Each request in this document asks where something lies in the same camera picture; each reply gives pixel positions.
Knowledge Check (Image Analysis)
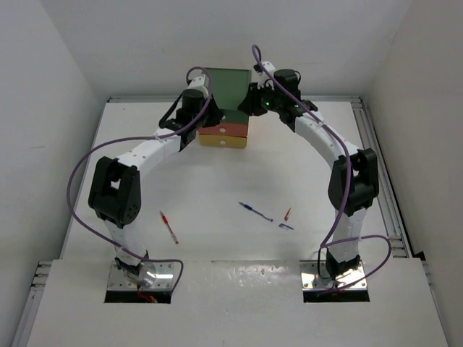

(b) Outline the small red clip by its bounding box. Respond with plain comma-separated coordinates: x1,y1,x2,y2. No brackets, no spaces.
284,208,292,221

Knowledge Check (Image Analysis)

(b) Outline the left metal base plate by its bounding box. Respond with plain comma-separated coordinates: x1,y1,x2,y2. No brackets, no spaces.
106,261,174,291

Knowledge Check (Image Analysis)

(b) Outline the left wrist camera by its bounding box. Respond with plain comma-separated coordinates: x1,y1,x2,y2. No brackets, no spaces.
187,74,211,99

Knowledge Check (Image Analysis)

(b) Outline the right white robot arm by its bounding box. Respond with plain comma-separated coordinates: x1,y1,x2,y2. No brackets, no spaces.
239,67,379,280

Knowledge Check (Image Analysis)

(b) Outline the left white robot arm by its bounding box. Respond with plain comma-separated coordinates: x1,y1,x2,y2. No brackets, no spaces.
88,89,223,283

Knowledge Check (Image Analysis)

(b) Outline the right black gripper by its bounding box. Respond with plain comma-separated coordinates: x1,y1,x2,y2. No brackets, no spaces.
239,80,283,116

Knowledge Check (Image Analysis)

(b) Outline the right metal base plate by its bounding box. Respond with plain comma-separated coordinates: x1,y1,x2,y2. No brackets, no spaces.
300,260,368,291

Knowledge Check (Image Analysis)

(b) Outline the metal base plate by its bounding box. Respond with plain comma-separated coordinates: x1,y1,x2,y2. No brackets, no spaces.
106,261,174,291
300,260,368,291

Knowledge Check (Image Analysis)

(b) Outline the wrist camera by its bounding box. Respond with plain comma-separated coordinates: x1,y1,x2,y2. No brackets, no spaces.
253,61,276,88
187,74,211,99

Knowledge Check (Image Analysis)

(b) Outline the red gel pen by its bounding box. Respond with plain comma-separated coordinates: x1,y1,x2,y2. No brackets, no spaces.
160,211,179,244

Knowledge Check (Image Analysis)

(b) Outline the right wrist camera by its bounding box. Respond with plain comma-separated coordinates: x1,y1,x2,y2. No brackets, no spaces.
253,61,276,88

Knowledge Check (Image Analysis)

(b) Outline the orange drawer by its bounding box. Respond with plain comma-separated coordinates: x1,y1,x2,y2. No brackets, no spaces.
199,122,248,137

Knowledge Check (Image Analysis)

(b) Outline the dark blue pen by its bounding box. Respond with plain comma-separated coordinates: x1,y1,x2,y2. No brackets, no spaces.
238,202,274,223

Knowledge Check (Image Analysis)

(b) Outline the green top drawer unit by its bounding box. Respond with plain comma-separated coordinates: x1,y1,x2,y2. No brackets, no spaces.
207,67,251,125

